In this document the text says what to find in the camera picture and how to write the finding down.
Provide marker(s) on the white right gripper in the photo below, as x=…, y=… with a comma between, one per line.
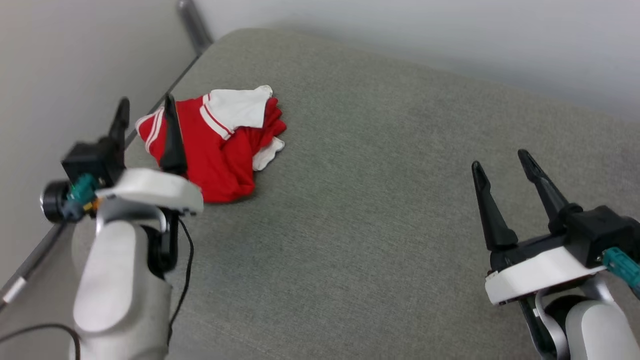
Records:
x=540, y=272

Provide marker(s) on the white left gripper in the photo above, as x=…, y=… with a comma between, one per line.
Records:
x=155, y=187

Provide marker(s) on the red and white jersey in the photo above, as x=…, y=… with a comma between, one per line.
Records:
x=215, y=160

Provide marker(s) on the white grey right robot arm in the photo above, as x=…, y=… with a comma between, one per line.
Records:
x=600, y=330

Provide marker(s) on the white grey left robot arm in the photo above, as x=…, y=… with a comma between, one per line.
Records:
x=120, y=290

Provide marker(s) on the grey metal pole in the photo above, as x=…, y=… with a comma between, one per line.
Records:
x=193, y=25

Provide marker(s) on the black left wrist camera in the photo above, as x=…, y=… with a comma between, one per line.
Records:
x=92, y=160

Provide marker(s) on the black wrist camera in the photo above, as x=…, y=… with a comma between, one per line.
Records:
x=92, y=160
x=600, y=230

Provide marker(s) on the teal left camera connector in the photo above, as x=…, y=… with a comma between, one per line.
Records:
x=82, y=191

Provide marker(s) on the teal camera connector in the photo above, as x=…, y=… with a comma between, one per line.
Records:
x=625, y=267
x=82, y=191

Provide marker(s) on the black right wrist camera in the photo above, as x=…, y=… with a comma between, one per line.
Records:
x=600, y=230

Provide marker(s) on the teal right camera connector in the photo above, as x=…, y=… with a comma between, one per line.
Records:
x=625, y=267

